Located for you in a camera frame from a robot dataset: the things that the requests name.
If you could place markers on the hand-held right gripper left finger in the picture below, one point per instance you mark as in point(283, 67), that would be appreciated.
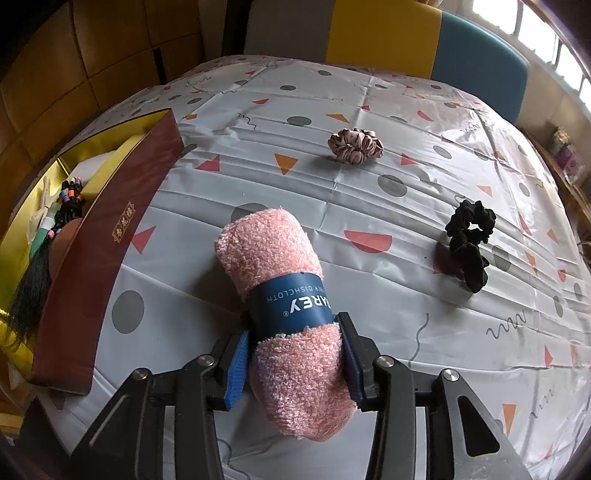
point(235, 369)

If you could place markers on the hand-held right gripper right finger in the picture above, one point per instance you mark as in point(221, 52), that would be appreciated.
point(353, 369)

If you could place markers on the pink towel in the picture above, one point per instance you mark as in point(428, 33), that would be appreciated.
point(277, 258)

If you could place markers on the red box with gold interior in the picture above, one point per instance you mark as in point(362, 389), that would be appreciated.
point(115, 207)

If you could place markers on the black beaded hair piece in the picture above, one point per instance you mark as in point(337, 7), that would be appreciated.
point(41, 277)

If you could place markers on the green cloth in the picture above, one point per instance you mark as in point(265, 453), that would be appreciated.
point(39, 235)

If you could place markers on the white cloth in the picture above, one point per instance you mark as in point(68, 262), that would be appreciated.
point(92, 164)

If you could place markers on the beige cloth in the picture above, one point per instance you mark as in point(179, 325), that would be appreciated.
point(46, 198)

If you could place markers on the printed bed sheet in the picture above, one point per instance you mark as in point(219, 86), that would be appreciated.
point(369, 207)

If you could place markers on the black scrunchie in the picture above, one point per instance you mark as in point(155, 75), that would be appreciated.
point(471, 240)

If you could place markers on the pink scrunchie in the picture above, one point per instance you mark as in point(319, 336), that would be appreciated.
point(355, 145)

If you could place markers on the wooden desk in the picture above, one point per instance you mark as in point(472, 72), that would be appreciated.
point(572, 194)

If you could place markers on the purple box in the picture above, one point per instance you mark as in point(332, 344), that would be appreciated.
point(570, 157)

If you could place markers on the grey yellow blue headboard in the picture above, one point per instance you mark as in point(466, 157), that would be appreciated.
point(383, 37)

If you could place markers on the yellow wooden wardrobe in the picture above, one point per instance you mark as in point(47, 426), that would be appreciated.
point(92, 55)

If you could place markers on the window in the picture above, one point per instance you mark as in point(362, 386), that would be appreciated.
point(554, 46)

